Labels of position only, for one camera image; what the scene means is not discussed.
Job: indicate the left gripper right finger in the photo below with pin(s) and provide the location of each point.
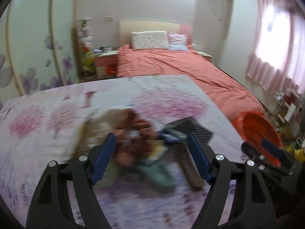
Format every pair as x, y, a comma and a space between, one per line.
252, 205

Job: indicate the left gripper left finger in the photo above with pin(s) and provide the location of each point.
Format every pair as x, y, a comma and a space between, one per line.
50, 205

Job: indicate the cream paper napkin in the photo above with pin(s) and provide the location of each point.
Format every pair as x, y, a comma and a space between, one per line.
97, 126

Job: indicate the mint green towel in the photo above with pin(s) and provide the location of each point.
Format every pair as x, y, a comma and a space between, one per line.
158, 174

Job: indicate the black mesh anti-slip mat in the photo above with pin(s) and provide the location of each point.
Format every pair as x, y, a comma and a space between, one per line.
182, 127

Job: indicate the dark blue snack wrapper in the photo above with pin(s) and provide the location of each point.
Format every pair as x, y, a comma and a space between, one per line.
171, 136

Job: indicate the red plaid scrunchie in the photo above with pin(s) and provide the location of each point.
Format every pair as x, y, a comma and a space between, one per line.
134, 139

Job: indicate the yellow white snack wrapper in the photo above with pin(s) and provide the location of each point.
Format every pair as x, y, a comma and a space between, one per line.
158, 150

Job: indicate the orange plastic trash basket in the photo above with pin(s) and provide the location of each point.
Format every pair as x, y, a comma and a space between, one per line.
254, 128

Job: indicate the floral purple tablecloth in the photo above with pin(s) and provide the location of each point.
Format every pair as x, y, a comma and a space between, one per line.
44, 126

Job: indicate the coral pink bed duvet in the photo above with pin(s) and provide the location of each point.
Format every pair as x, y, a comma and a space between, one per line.
228, 95

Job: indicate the pink window curtain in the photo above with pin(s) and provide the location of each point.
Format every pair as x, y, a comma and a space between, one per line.
276, 61

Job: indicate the plush toy flower stand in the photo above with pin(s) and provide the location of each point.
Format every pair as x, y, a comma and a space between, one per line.
86, 51

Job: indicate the right side nightstand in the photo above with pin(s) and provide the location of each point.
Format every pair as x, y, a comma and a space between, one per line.
205, 55

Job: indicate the pink white nightstand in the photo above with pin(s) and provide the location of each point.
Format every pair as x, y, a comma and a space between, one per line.
106, 65

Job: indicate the glass floral wardrobe door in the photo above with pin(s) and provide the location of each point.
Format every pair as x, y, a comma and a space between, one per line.
37, 47

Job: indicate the pink striped pillow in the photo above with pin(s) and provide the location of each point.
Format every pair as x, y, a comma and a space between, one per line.
178, 42

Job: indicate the white floral pillow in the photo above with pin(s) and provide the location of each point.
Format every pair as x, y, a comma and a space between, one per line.
146, 40

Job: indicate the cream pink headboard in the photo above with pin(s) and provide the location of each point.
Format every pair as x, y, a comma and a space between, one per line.
127, 27

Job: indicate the white wire rack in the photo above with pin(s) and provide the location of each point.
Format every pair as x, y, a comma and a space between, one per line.
286, 111

